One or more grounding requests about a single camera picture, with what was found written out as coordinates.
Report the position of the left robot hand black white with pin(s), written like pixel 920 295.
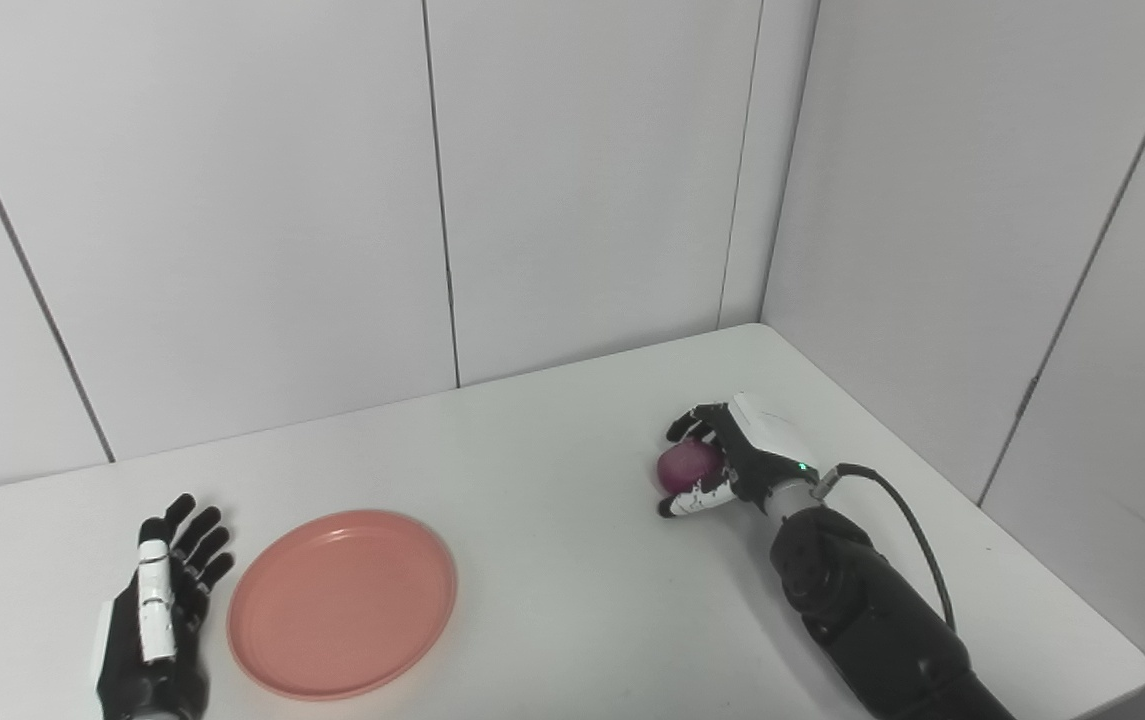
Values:
pixel 162 610

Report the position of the purple red onion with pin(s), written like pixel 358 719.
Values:
pixel 689 466

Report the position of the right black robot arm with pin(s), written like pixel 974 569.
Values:
pixel 872 610

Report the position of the pink round plate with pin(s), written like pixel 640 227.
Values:
pixel 342 603

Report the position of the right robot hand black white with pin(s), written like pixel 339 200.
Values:
pixel 747 455

